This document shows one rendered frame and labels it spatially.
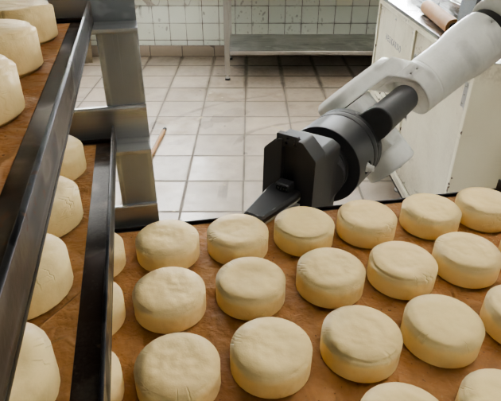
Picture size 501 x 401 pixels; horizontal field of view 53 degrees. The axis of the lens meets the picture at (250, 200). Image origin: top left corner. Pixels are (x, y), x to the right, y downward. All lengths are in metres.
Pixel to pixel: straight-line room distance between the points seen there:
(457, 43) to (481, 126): 1.20
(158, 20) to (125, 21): 4.50
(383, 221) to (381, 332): 0.13
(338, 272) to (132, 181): 0.19
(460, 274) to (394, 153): 0.26
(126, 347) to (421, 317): 0.19
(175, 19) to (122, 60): 4.46
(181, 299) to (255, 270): 0.06
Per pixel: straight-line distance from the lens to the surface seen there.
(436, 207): 0.46
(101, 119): 0.41
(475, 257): 0.41
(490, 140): 1.92
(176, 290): 0.35
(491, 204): 0.49
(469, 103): 1.83
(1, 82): 0.21
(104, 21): 0.39
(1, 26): 0.28
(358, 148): 0.53
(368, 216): 0.43
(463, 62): 0.69
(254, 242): 0.39
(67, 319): 0.25
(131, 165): 0.43
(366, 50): 4.28
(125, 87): 0.40
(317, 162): 0.46
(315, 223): 0.41
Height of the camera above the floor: 1.30
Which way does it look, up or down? 31 degrees down
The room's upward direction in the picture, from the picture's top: straight up
